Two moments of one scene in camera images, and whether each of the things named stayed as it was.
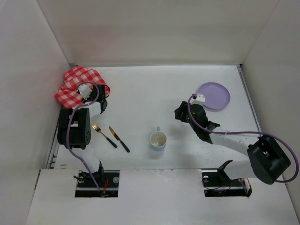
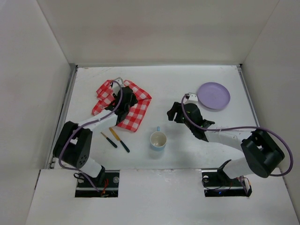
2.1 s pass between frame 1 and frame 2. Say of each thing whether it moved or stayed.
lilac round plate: stayed
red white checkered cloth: moved
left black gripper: moved
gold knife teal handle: stayed
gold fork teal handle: stayed
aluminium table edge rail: stayed
